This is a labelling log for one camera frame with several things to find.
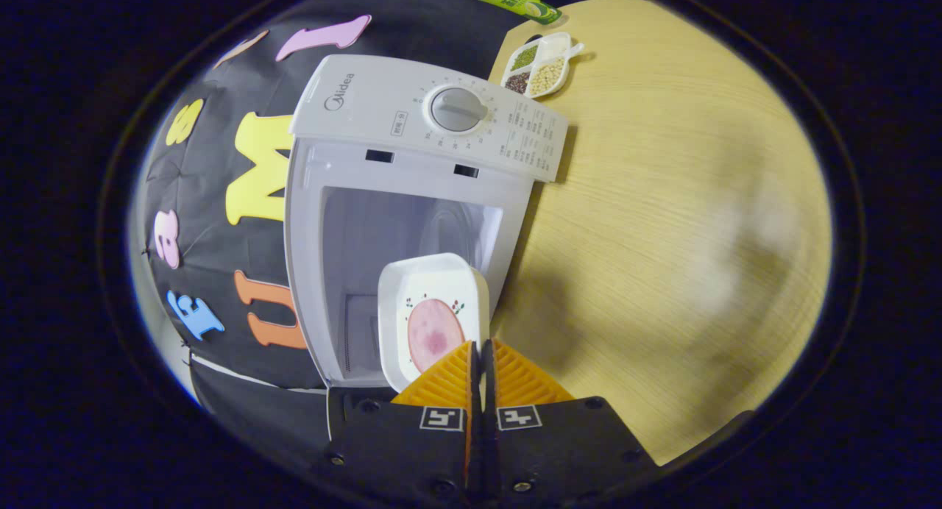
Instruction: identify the green label drink bottle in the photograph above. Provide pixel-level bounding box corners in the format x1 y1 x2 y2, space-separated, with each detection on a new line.
450 0 563 26

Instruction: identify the pink ham slice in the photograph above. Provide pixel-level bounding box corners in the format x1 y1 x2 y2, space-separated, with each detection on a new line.
407 298 466 374

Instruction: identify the white microwave oven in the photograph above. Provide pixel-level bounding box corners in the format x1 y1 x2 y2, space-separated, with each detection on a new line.
284 54 570 389

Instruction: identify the white divided dish of beans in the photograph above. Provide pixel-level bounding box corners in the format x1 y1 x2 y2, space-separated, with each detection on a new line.
501 32 586 99

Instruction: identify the white square food plate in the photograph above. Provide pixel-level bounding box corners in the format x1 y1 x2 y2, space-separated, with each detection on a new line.
378 253 491 394

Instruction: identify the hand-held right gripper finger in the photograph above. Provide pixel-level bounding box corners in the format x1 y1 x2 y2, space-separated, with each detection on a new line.
482 338 659 504
318 340 479 504

